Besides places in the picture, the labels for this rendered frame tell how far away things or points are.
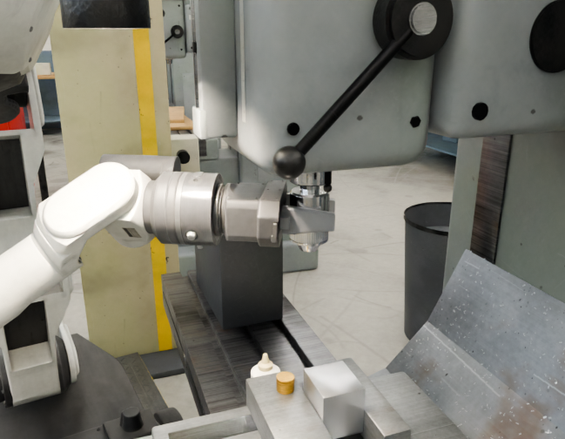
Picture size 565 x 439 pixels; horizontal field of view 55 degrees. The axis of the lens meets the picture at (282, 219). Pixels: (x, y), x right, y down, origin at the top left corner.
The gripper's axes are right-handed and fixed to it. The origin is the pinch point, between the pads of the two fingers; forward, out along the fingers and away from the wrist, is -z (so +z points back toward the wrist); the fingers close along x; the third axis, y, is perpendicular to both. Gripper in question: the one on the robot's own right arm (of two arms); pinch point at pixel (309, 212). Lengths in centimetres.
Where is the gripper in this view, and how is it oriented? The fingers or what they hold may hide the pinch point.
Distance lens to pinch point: 65.0
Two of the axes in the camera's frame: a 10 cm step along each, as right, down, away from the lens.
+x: 0.9, -3.2, 9.4
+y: -0.1, 9.5, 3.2
